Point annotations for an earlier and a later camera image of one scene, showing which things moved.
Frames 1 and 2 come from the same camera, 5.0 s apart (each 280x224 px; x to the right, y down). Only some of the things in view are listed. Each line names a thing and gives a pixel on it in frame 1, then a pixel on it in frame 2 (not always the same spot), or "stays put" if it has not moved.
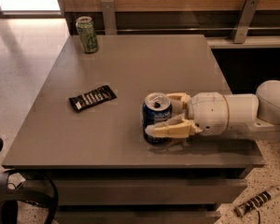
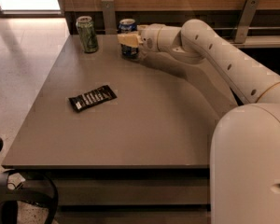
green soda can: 89,38 stays put
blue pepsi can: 157,107 → 128,52
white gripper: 209,113 → 149,37
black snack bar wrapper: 99,95 stays put
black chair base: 9,187 stays put
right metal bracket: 245,21 stays put
